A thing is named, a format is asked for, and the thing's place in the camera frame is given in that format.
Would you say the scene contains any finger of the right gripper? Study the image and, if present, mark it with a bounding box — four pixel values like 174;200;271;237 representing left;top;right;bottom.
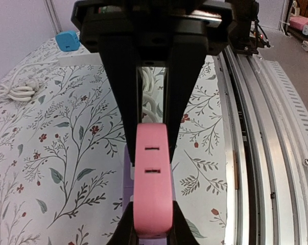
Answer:
163;35;208;161
99;36;140;162

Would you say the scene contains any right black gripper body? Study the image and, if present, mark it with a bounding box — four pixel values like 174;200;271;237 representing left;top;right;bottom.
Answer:
71;1;236;64

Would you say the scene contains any white power strip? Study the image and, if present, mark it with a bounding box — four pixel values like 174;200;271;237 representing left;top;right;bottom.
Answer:
57;53;102;67

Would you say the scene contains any purple power strip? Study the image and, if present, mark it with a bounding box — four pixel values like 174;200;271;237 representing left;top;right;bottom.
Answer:
122;146;167;245

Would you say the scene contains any left aluminium frame post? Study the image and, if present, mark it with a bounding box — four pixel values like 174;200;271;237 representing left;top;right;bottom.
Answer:
43;0;63;35

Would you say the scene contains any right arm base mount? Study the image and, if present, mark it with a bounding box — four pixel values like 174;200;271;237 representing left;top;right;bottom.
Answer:
227;0;271;56

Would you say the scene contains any purple strip white cable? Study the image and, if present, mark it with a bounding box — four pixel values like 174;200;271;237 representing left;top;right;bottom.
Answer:
142;66;167;123

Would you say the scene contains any pink plug adapter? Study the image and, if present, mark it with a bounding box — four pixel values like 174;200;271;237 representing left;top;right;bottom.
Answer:
133;123;173;239

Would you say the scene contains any floral patterned table mat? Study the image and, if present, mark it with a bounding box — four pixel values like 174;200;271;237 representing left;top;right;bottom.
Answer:
0;39;234;244

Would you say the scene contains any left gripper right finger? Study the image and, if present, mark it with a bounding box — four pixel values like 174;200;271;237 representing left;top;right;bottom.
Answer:
169;201;199;245

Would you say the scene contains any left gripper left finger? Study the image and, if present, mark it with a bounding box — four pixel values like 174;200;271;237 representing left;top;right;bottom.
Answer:
107;202;139;245

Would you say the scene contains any background clutter on shelf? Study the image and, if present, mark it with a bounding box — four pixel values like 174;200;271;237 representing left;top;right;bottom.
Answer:
280;1;308;52

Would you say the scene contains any blue plug adapter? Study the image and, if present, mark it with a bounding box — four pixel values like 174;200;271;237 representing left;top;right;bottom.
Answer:
55;31;80;52

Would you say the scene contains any aluminium front rail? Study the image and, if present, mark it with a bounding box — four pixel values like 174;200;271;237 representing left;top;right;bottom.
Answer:
214;47;308;244

